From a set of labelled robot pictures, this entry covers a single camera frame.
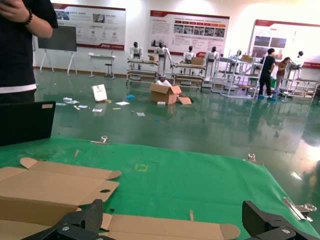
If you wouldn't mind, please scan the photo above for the person's left hand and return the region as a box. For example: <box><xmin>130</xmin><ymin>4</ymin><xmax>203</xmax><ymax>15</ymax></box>
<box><xmin>0</xmin><ymin>0</ymin><xmax>30</xmax><ymax>25</ymax></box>

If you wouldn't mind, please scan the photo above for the white red paper bag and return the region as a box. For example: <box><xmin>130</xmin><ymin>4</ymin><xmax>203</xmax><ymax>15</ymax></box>
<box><xmin>91</xmin><ymin>83</ymin><xmax>109</xmax><ymax>103</ymax></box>

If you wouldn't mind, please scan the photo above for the white red wall poster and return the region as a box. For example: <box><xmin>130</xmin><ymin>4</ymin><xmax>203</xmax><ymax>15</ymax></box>
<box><xmin>149</xmin><ymin>9</ymin><xmax>230</xmax><ymax>57</ymax></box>
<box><xmin>51</xmin><ymin>2</ymin><xmax>126</xmax><ymax>52</ymax></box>
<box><xmin>247</xmin><ymin>19</ymin><xmax>320</xmax><ymax>70</ymax></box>

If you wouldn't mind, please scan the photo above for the dark bead bracelet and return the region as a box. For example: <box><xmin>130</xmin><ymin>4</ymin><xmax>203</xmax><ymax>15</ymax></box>
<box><xmin>24</xmin><ymin>7</ymin><xmax>34</xmax><ymax>25</ymax></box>

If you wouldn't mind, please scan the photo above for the green table cloth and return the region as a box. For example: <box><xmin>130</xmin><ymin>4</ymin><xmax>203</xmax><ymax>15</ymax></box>
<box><xmin>0</xmin><ymin>135</ymin><xmax>320</xmax><ymax>240</ymax></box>

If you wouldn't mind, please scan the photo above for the open brown cardboard box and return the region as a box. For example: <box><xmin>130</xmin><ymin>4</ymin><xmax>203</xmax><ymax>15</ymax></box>
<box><xmin>0</xmin><ymin>157</ymin><xmax>122</xmax><ymax>227</ymax></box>
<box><xmin>0</xmin><ymin>213</ymin><xmax>241</xmax><ymax>240</ymax></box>

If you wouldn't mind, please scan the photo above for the man in black clothes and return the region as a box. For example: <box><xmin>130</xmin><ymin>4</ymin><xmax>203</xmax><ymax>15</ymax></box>
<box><xmin>258</xmin><ymin>47</ymin><xmax>276</xmax><ymax>101</ymax></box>

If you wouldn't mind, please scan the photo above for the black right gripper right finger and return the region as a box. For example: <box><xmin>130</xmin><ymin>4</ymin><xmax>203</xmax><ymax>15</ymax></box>
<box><xmin>241</xmin><ymin>199</ymin><xmax>320</xmax><ymax>240</ymax></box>

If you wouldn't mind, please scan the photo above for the white table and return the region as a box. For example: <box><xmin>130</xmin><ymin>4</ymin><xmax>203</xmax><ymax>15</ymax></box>
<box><xmin>88</xmin><ymin>52</ymin><xmax>117</xmax><ymax>80</ymax></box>

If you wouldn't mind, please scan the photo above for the black stool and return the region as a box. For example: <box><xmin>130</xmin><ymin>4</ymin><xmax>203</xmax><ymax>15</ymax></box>
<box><xmin>104</xmin><ymin>63</ymin><xmax>114</xmax><ymax>79</ymax></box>

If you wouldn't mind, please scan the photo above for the black laptop keyboard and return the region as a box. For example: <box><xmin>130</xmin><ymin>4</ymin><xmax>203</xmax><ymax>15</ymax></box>
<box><xmin>0</xmin><ymin>100</ymin><xmax>57</xmax><ymax>147</ymax></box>

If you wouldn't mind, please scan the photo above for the person in black shirt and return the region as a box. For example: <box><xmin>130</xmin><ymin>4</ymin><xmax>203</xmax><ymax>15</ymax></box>
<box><xmin>0</xmin><ymin>0</ymin><xmax>59</xmax><ymax>105</ymax></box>

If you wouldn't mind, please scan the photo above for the white tube frame rack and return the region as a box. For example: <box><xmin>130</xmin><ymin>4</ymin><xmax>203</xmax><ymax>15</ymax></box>
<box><xmin>210</xmin><ymin>55</ymin><xmax>264</xmax><ymax>100</ymax></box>

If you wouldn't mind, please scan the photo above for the large open cardboard box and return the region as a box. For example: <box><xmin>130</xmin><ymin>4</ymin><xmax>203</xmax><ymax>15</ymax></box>
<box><xmin>149</xmin><ymin>79</ymin><xmax>183</xmax><ymax>106</ymax></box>

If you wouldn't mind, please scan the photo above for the person's left forearm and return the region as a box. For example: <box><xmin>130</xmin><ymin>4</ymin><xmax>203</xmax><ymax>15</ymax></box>
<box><xmin>24</xmin><ymin>8</ymin><xmax>55</xmax><ymax>40</ymax></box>

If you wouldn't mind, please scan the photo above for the flat cardboard piece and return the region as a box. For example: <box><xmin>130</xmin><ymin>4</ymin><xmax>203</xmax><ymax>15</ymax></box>
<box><xmin>176</xmin><ymin>95</ymin><xmax>194</xmax><ymax>106</ymax></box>

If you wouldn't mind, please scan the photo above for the woman in brown top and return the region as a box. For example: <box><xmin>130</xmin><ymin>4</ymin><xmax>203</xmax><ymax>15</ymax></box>
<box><xmin>274</xmin><ymin>56</ymin><xmax>292</xmax><ymax>96</ymax></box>

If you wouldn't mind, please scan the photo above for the black display on white stand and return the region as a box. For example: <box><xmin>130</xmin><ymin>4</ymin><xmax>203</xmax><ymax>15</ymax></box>
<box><xmin>37</xmin><ymin>24</ymin><xmax>78</xmax><ymax>76</ymax></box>

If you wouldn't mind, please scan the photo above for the metal workbench rack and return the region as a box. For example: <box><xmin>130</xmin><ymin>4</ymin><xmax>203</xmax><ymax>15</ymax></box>
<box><xmin>171</xmin><ymin>62</ymin><xmax>207</xmax><ymax>91</ymax></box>
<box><xmin>276</xmin><ymin>76</ymin><xmax>320</xmax><ymax>99</ymax></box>
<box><xmin>125</xmin><ymin>58</ymin><xmax>161</xmax><ymax>86</ymax></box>

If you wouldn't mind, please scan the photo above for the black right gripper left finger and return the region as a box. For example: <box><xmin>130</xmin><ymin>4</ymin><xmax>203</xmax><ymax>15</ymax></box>
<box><xmin>21</xmin><ymin>199</ymin><xmax>110</xmax><ymax>240</ymax></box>

